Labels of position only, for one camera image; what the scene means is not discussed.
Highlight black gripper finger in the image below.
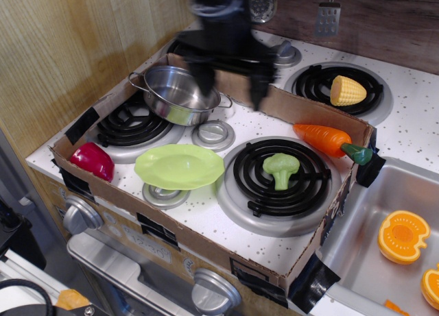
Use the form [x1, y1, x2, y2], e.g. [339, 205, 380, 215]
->
[188, 60, 215, 97]
[250, 73, 274, 111]

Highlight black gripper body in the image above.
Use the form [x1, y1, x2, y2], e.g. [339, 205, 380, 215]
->
[177, 8, 276, 76]

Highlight orange toy carrot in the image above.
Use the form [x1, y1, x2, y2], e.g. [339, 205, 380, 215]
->
[293, 124, 373, 165]

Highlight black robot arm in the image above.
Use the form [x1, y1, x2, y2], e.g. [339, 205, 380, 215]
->
[177, 0, 276, 110]

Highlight light green plastic plate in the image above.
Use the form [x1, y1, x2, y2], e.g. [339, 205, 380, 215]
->
[134, 144, 225, 191]

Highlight stainless steel pot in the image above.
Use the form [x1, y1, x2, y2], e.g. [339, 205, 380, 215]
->
[128, 65, 233, 126]

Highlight silver back stove knob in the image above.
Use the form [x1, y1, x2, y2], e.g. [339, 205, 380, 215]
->
[271, 40, 302, 69]

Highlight silver stove knob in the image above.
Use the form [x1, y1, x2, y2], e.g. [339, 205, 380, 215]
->
[271, 40, 302, 69]
[191, 120, 235, 152]
[142, 184, 190, 210]

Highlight hanging metal strainer ladle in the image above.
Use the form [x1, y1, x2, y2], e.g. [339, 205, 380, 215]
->
[248, 0, 277, 25]

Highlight back right black burner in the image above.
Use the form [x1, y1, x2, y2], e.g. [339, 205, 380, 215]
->
[284, 62, 394, 126]

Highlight silver middle stove knob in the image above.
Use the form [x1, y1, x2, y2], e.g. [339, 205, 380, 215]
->
[191, 120, 235, 152]

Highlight green toy broccoli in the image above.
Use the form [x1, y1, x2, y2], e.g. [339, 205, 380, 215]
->
[263, 153, 300, 191]

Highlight yellow toy corn cob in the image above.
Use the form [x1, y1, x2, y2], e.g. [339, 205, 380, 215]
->
[330, 75, 367, 106]

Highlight hanging metal slotted spatula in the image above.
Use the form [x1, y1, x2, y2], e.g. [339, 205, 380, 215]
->
[314, 0, 342, 38]

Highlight front right black burner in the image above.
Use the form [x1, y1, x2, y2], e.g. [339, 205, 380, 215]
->
[215, 136, 341, 238]

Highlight silver front stove knob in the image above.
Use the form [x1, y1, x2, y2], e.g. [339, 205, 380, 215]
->
[142, 184, 190, 210]

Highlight red toy bell pepper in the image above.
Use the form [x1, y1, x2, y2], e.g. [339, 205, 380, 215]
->
[69, 142, 115, 182]

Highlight brown cardboard fence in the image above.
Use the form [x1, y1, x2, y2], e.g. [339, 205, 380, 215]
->
[50, 53, 386, 314]

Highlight left silver oven knob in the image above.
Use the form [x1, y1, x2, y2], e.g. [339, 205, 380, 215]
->
[63, 195, 104, 235]

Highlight silver oven knob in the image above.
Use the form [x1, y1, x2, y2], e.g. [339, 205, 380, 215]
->
[191, 268, 242, 315]
[63, 195, 104, 235]

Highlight large orange fruit half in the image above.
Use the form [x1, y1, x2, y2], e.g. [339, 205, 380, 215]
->
[377, 210, 431, 265]

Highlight right silver oven knob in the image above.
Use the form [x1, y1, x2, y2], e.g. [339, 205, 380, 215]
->
[191, 268, 242, 315]

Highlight stainless steel sink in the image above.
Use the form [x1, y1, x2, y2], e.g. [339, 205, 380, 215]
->
[320, 158, 438, 315]

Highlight small orange piece in sink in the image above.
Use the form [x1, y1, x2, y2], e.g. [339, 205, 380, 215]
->
[384, 300, 410, 316]

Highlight small orange fruit half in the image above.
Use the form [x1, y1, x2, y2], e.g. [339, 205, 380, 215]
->
[420, 265, 439, 310]

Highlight orange object bottom left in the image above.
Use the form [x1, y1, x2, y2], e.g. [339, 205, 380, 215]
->
[55, 289, 90, 311]

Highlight silver oven door handle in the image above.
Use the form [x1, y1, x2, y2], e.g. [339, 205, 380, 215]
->
[67, 232, 200, 315]

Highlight black cable bottom left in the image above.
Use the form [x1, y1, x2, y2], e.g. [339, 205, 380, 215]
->
[0, 278, 54, 316]

